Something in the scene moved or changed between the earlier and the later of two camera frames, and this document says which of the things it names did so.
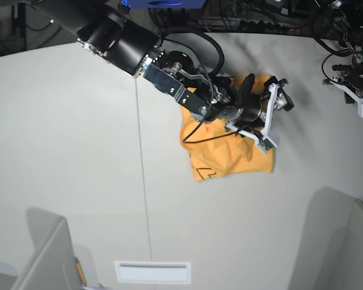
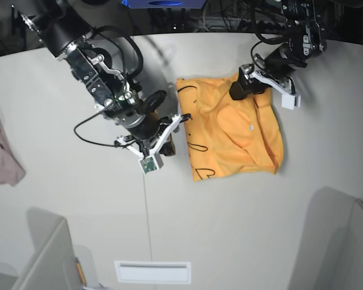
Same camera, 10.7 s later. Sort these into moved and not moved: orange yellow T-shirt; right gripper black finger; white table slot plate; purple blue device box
Moved: right gripper black finger
Not moved: orange yellow T-shirt; white table slot plate; purple blue device box
